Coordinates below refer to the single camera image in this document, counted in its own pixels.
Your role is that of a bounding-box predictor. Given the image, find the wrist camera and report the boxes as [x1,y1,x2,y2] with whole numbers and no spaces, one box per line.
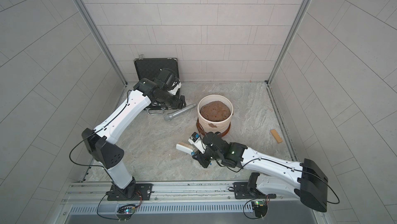
[168,81,182,96]
[188,132,206,154]

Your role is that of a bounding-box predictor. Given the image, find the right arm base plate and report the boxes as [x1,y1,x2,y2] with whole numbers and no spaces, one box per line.
[228,182,277,200]

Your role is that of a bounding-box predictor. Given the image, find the terracotta saucer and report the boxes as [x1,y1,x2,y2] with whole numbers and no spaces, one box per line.
[196,118,231,137]

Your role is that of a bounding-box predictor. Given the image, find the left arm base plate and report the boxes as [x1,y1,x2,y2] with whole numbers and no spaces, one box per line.
[105,183,153,201]

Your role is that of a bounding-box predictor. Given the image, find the white ceramic pot with soil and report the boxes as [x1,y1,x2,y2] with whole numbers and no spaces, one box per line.
[196,95,234,137]

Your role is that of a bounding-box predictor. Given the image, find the circuit board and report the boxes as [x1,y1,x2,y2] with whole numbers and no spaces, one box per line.
[251,201,268,218]
[117,204,136,222]

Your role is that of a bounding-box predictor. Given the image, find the aluminium front rail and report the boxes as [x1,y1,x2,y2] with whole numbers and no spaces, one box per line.
[61,177,300,204]

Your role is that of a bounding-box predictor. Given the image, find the small wooden block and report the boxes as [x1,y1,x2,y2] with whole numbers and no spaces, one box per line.
[270,129,283,143]

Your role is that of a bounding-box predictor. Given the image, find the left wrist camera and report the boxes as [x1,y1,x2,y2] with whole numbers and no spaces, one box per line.
[168,81,182,96]

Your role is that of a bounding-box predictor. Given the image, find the left circuit board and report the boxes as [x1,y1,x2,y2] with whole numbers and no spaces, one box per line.
[117,204,136,222]

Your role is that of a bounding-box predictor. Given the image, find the black poker chip case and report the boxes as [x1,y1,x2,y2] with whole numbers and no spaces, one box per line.
[133,58,186,115]

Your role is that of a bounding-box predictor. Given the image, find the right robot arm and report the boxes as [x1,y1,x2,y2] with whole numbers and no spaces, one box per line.
[189,132,328,213]

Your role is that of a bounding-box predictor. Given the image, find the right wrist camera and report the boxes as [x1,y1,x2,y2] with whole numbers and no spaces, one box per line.
[188,132,206,154]

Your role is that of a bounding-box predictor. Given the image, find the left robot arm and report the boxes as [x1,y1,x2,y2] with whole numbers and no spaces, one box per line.
[82,68,186,199]

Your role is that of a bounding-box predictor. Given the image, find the right circuit board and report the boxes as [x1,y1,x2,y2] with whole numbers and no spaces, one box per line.
[251,201,268,218]

